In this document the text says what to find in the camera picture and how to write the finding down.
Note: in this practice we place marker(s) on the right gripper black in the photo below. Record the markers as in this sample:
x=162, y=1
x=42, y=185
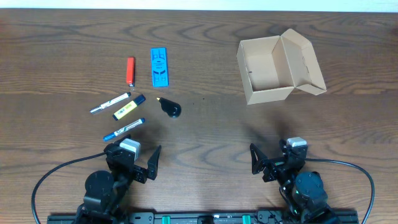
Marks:
x=275, y=165

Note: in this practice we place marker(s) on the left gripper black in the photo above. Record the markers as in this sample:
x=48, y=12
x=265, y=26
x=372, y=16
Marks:
x=140, y=175

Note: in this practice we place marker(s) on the blue capped white marker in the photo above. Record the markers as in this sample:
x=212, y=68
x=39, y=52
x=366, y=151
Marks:
x=124, y=129

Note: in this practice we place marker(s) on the black correction tape dispenser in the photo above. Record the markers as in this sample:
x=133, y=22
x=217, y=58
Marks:
x=172, y=109

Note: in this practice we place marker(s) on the yellow highlighter with dark cap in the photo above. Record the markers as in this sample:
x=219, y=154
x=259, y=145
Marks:
x=129, y=107

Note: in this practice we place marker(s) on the brown cardboard box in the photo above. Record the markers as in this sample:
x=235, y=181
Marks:
x=272, y=67

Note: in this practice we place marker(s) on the red stapler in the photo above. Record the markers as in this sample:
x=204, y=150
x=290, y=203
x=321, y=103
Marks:
x=130, y=71

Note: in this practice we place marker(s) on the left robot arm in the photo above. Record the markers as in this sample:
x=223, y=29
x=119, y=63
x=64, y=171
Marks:
x=105, y=190

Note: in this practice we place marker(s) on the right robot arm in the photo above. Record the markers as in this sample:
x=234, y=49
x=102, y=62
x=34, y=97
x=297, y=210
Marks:
x=303, y=192

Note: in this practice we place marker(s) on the black capped white marker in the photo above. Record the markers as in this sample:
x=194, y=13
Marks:
x=110, y=102

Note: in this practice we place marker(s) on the black mounting rail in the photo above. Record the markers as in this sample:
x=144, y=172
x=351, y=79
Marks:
x=260, y=216

